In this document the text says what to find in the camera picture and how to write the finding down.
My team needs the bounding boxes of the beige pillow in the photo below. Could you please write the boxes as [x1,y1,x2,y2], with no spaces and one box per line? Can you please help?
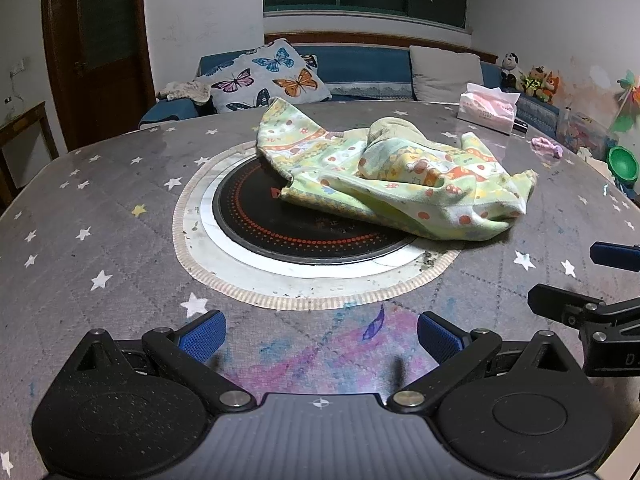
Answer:
[409,45,485,103]

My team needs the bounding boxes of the crumpled beige cloth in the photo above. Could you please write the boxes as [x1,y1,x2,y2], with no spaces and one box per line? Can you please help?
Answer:
[157,80,212,106]

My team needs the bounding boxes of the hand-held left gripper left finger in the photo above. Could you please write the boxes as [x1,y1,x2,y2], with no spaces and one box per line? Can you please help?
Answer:
[57,310,257,413]

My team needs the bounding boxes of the round black induction cooktop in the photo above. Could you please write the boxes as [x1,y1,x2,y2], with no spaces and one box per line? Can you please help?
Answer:
[200,152,436,281]

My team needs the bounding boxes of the pink scrunchie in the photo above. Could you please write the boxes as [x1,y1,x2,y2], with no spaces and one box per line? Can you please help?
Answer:
[531,136,565,157]

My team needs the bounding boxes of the wooden side table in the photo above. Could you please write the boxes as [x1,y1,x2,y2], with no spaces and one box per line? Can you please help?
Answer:
[0,101,61,211]

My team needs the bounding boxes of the green plastic bowl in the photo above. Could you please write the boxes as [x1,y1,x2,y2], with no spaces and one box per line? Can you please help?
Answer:
[607,146,640,183]

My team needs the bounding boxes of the butterfly print pillow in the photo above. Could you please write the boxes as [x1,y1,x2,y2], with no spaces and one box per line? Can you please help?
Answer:
[194,39,332,114]

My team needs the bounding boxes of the colourful pinwheel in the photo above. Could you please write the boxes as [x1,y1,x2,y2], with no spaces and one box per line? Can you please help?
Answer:
[612,71,640,136]

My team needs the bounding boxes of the pink tissue box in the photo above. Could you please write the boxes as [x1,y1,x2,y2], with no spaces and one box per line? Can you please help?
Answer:
[457,82,518,135]

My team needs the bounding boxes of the panda plush toy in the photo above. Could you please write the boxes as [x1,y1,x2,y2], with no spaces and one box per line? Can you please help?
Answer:
[500,51,523,92]

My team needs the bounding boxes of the grey star tablecloth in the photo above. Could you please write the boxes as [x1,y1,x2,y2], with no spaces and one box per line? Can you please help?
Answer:
[0,100,640,480]

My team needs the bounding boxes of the green printed baby garment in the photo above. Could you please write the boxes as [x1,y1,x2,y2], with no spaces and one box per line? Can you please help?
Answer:
[256,97,538,241]

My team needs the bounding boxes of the orange fox plush toy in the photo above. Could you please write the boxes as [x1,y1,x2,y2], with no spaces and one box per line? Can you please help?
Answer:
[542,72,561,105]

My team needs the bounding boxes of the clear toy package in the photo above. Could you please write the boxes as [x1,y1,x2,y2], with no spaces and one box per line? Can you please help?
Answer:
[562,107,608,153]

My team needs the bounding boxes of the yellow green plush toy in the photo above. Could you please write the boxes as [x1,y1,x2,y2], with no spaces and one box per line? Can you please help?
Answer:
[520,66,547,101]

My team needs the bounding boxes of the dark wooden door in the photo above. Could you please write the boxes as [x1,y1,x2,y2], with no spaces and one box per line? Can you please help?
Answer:
[42,0,156,151]

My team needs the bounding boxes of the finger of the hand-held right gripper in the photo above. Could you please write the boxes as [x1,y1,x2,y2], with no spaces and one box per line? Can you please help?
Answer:
[527,283,640,377]
[590,241,640,267]

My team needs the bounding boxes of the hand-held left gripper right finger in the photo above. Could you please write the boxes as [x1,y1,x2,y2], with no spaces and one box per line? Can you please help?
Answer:
[386,311,583,413]

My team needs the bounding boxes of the blue sofa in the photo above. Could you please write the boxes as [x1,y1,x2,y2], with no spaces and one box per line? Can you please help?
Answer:
[139,50,561,128]

